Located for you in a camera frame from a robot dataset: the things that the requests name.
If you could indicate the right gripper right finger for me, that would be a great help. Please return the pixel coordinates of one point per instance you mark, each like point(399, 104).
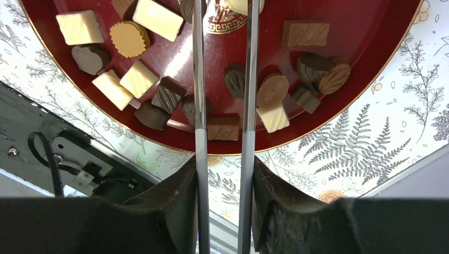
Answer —
point(287, 220)

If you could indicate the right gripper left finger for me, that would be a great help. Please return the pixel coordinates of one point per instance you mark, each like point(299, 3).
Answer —
point(162, 219)

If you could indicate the red round plate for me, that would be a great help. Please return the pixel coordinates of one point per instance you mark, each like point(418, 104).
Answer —
point(362, 34)

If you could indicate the metal serving tongs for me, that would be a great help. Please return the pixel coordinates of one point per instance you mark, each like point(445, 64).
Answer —
point(248, 147)

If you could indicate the floral table mat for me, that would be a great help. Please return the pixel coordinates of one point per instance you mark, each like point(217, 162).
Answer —
point(381, 138)

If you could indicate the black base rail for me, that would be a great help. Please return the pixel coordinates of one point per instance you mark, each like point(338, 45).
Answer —
point(47, 151)

